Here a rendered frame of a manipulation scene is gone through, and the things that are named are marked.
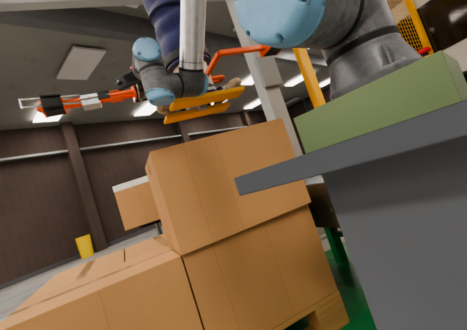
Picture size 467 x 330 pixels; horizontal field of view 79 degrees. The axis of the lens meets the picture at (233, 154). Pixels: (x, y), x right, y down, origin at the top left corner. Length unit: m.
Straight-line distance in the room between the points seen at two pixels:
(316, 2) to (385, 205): 0.37
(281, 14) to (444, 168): 0.35
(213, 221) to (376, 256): 0.65
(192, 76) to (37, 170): 8.82
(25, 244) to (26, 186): 1.51
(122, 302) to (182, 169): 0.49
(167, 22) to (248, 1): 0.94
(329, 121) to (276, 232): 0.76
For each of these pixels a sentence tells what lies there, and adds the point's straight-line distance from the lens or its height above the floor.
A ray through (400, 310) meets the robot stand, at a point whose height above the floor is 0.42.
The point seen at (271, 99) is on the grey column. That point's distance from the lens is 2.77.
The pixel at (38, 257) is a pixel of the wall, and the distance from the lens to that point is 9.41.
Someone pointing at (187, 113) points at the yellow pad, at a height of 1.12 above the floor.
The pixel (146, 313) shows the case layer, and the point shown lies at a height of 0.41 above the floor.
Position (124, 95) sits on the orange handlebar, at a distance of 1.33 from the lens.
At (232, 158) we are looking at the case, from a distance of 1.17.
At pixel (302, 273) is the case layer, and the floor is 0.28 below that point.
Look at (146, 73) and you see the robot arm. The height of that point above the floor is 1.16.
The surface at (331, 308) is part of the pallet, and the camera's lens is 1.45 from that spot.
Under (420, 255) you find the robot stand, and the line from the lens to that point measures 0.62.
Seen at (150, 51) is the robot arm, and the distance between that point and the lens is 1.03.
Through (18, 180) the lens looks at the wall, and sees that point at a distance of 9.57.
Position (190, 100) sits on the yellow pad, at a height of 1.12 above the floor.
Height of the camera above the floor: 0.75
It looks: 5 degrees up
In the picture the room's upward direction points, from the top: 18 degrees counter-clockwise
